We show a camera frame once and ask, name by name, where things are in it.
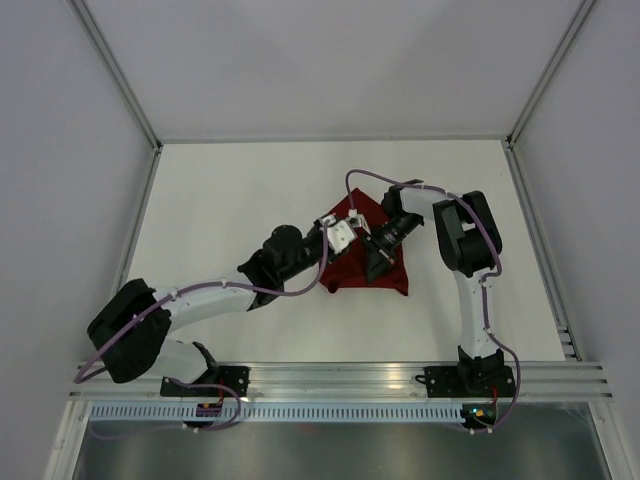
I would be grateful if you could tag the aluminium frame post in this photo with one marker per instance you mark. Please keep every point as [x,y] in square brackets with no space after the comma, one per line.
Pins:
[556,60]
[98,40]

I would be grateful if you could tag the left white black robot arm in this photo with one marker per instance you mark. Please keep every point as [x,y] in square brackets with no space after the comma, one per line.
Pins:
[132,333]

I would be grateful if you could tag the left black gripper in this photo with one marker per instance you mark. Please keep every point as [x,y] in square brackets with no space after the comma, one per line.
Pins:
[317,229]

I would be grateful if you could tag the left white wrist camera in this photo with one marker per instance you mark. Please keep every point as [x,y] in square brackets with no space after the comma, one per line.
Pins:
[340,232]

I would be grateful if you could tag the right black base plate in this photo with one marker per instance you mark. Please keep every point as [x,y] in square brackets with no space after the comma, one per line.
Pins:
[450,382]

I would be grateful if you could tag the right aluminium side rail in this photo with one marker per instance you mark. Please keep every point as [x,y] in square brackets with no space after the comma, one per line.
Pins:
[542,254]

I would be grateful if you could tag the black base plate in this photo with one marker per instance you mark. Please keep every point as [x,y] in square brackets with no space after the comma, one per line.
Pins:
[450,382]
[229,379]

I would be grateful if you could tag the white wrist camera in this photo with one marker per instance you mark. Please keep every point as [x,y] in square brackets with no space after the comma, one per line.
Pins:
[340,232]
[358,222]

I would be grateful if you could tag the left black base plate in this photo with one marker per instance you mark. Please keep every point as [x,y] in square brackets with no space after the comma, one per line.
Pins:
[229,379]

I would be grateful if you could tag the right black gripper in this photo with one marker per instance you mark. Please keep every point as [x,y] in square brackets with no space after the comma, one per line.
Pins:
[379,257]

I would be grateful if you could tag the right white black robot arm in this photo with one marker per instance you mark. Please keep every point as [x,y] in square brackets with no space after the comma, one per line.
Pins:
[469,244]

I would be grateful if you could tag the front aluminium rail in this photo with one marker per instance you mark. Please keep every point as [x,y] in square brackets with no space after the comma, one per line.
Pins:
[545,382]

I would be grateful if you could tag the dark red cloth napkin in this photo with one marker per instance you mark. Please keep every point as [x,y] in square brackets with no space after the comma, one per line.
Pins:
[349,270]

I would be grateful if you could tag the left aluminium frame post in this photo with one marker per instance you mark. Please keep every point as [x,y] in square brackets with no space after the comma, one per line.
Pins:
[98,40]

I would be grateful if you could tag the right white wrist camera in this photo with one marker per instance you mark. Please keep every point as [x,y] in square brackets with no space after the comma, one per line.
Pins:
[358,222]

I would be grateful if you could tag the aluminium side rail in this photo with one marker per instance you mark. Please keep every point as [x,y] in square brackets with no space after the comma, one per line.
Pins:
[542,254]
[135,224]

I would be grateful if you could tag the white slotted cable duct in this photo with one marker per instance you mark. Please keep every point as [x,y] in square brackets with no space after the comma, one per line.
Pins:
[278,412]

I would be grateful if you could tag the right aluminium frame post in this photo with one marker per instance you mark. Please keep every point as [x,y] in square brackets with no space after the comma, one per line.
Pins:
[556,60]

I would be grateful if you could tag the left aluminium side rail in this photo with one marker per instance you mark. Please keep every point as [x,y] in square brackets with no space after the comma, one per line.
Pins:
[135,224]

